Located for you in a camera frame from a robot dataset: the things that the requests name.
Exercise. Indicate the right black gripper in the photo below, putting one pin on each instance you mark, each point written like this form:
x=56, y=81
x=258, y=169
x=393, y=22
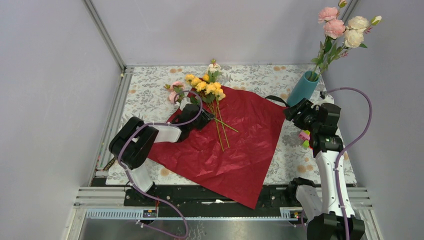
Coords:
x=304, y=106

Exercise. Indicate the red and brown wrapping paper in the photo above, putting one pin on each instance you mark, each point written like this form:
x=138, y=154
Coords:
x=231, y=157

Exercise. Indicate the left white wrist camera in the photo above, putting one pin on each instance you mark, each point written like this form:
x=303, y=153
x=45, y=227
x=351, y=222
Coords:
x=184, y=102

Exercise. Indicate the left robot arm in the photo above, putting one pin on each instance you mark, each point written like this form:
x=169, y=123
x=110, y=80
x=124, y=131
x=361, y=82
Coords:
x=133, y=143

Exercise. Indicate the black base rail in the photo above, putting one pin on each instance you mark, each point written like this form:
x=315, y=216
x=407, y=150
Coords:
x=194, y=201

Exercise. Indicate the pink rose stem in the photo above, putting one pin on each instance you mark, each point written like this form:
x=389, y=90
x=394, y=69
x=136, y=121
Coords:
x=176, y=94
x=333, y=29

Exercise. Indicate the colourful block stack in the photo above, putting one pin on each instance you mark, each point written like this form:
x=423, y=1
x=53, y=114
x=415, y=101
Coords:
x=304, y=136

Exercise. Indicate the yellow rose stem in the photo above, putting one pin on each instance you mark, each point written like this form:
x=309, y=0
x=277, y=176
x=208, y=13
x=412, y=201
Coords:
x=211, y=93

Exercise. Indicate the cream rose stem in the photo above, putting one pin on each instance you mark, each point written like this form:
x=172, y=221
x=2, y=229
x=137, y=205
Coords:
x=354, y=36

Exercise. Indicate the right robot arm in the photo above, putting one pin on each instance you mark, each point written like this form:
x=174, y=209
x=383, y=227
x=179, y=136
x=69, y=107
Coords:
x=329, y=216

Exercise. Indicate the teal cylindrical vase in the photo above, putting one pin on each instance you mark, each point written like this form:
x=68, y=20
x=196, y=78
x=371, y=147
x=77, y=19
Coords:
x=304, y=88

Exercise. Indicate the floral patterned table mat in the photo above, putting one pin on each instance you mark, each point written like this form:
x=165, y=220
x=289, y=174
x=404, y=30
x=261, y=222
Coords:
x=147, y=99

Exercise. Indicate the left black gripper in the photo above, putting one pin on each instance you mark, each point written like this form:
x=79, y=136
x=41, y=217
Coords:
x=206, y=117

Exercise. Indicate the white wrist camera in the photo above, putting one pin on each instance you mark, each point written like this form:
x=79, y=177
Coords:
x=184, y=102
x=325, y=98

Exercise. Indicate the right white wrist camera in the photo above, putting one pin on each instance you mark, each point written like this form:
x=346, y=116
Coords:
x=325, y=98

